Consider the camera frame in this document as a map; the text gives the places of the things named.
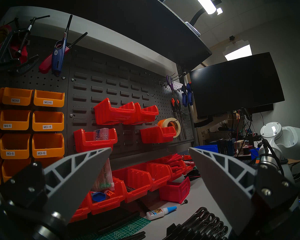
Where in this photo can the grey tool wall panel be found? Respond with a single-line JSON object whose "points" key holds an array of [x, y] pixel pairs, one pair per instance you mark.
{"points": [[102, 79]]}

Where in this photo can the blue plastic bin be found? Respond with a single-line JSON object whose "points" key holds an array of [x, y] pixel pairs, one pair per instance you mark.
{"points": [[254, 153], [207, 148]]}

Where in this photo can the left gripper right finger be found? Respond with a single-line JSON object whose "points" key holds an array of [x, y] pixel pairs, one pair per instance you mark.
{"points": [[230, 189]]}

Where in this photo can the yellow screw bin M3-8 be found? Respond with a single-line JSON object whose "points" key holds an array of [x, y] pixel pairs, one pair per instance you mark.
{"points": [[15, 145]]}

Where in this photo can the blue plastic part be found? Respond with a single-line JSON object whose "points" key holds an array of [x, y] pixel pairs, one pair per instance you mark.
{"points": [[98, 197]]}

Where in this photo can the black thin rods bundle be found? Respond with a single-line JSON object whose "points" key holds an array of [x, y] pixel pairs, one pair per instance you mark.
{"points": [[135, 235]]}

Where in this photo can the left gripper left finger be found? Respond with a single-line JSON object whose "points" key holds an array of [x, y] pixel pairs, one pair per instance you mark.
{"points": [[65, 182]]}

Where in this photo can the black marker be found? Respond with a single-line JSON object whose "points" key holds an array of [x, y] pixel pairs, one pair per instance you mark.
{"points": [[143, 206]]}

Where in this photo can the purple scissors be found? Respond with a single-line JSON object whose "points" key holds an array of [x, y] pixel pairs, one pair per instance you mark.
{"points": [[170, 82]]}

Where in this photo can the black hanging clamp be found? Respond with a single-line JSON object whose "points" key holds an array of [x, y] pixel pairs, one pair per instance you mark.
{"points": [[15, 59]]}

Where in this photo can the tall clear parts bag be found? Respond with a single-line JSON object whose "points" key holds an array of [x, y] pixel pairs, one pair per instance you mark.
{"points": [[103, 177]]}

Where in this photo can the small black screw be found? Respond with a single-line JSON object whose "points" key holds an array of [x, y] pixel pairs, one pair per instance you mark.
{"points": [[184, 202]]}

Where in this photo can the yellow screw bin M2.5-5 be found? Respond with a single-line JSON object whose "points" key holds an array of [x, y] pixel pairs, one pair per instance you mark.
{"points": [[13, 167]]}

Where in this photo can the yellow screw bin M3-4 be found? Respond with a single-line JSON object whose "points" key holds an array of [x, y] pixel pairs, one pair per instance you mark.
{"points": [[48, 120]]}

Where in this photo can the small cardboard box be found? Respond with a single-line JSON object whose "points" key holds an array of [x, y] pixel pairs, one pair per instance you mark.
{"points": [[238, 144]]}

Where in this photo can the red long-neck lighter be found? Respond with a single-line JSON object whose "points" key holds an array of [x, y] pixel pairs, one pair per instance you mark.
{"points": [[48, 64]]}

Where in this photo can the white glue bottle blue cap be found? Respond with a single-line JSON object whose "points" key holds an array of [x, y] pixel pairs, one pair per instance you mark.
{"points": [[160, 212]]}

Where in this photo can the white ceiling light strip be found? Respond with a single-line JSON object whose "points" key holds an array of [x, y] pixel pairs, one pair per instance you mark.
{"points": [[205, 2]]}

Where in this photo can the yellow screw bin M3-6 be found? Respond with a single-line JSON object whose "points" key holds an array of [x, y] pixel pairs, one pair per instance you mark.
{"points": [[48, 145]]}

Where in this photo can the grey workbench top shelf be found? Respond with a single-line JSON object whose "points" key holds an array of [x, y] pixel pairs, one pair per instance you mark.
{"points": [[130, 22]]}

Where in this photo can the white ceiling light panel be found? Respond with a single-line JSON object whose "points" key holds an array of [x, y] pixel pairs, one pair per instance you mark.
{"points": [[238, 52]]}

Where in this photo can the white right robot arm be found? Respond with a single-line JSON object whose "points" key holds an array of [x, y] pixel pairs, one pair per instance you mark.
{"points": [[295, 142]]}

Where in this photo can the yellow screw bin M4-0.7 hex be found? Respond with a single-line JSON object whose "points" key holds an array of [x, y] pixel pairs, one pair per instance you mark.
{"points": [[47, 160]]}

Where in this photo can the blue red hand tool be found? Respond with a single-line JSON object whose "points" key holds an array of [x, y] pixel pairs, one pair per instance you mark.
{"points": [[58, 55]]}

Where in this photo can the beige masking tape roll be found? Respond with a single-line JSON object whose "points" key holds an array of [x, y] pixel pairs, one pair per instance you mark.
{"points": [[165, 121]]}

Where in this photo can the clear plastic parts bag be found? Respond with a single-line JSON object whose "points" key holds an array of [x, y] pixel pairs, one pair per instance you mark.
{"points": [[101, 134]]}

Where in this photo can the green cutting mat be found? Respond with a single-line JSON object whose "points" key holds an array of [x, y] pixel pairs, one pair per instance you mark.
{"points": [[125, 229]]}

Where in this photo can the yellow screw bin M4-6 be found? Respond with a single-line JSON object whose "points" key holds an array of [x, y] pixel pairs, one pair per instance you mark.
{"points": [[15, 120]]}

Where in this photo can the red Marks-A-Lot marker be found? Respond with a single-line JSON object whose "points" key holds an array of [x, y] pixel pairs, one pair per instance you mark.
{"points": [[188, 162]]}

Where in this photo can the black monitor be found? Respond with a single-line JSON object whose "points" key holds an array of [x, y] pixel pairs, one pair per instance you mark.
{"points": [[235, 84]]}

